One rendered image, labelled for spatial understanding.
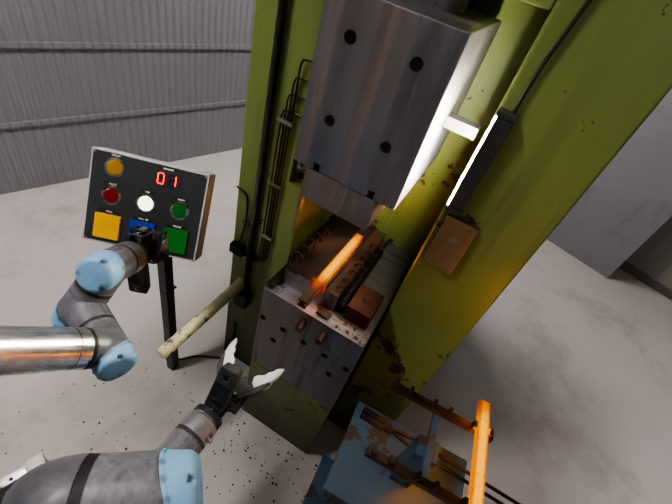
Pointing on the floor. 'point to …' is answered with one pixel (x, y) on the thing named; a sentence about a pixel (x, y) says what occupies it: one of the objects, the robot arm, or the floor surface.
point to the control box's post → (168, 306)
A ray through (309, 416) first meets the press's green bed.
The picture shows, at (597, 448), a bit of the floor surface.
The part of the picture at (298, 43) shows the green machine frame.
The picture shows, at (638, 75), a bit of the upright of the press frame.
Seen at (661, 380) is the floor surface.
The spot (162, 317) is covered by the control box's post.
